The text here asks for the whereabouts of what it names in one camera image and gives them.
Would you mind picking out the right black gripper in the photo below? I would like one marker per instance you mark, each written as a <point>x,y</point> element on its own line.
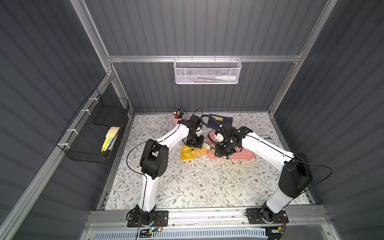
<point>226,148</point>

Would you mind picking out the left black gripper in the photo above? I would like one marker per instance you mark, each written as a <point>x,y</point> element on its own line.
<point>193,141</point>

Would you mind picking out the clear resealable bag yellow print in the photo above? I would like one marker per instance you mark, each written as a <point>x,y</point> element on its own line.
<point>189,153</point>

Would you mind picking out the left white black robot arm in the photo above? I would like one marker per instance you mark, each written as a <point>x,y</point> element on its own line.
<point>154,161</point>

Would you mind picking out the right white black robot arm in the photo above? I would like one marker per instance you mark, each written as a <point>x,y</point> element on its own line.
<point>295,172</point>

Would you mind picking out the dark blue notebook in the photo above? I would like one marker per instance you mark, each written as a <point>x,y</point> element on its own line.
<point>216,120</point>

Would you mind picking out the pink plastic tray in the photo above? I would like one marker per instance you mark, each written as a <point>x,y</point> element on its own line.
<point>241,154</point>

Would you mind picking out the pink pen cup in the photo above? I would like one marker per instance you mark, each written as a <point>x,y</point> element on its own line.
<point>178,115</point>

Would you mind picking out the white marker in basket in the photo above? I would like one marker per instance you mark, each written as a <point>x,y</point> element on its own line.
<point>226,78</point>

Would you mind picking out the yellow sticky notes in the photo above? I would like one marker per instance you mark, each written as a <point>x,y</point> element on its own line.
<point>111,134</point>

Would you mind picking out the black tray in basket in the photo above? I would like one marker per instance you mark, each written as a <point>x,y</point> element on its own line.
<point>110,116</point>

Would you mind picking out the white wire mesh basket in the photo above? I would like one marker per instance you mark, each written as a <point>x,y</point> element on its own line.
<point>202,71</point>

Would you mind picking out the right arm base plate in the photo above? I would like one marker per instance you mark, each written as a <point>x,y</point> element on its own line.
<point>264,216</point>

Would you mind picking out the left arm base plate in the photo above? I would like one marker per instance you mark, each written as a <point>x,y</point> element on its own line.
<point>152,219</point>

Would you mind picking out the black wire wall basket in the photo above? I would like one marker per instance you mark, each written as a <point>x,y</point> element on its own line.
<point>83,140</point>

